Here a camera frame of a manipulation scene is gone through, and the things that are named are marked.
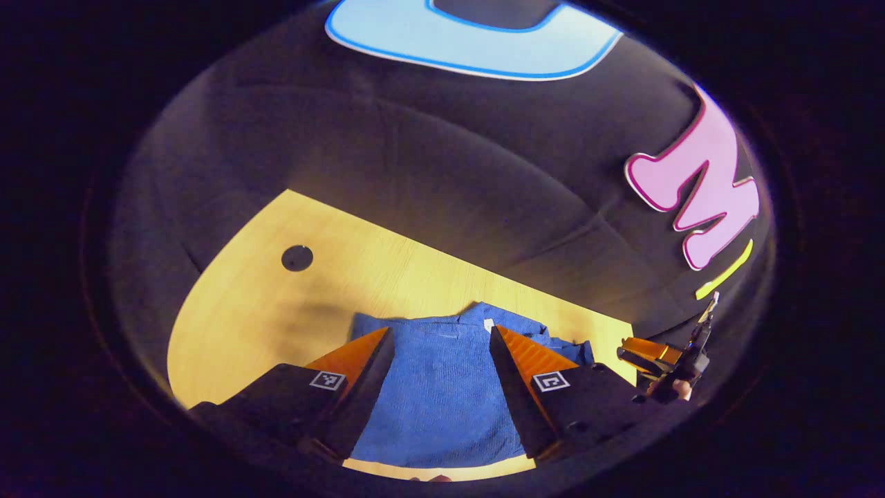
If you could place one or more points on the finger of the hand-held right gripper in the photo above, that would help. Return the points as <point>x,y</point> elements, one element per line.
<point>646,347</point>
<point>639,363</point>

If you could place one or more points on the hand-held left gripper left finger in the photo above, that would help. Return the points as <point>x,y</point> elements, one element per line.
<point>363,401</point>

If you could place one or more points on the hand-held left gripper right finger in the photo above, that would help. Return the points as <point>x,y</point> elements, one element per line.
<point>518,401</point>

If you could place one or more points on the blue shirt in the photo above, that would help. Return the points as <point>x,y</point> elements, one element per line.
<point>442,401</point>

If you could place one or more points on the black backdrop cloth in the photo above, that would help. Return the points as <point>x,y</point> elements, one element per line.
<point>415,138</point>

